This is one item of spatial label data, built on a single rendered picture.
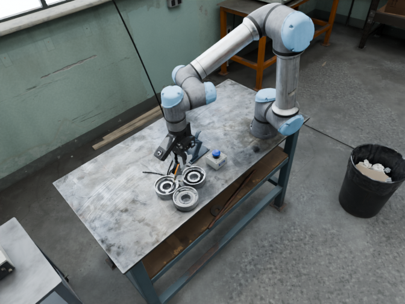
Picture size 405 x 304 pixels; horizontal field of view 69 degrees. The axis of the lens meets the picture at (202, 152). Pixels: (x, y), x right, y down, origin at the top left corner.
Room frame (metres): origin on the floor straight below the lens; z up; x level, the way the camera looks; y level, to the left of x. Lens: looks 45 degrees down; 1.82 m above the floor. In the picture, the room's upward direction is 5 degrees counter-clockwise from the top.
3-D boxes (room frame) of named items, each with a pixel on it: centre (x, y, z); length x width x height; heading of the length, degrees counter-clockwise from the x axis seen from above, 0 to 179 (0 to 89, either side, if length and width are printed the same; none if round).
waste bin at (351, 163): (1.20, -1.09, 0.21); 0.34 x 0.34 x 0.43
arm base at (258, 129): (1.16, -0.33, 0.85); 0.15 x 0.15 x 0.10
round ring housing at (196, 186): (0.86, 0.05, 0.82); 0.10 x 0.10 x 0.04
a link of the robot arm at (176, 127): (0.85, 0.09, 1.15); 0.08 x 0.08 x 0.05
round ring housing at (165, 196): (0.81, 0.17, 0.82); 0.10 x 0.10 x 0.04
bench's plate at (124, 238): (1.08, 0.05, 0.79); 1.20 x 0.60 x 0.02; 130
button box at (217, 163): (0.96, -0.07, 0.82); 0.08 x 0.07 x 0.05; 130
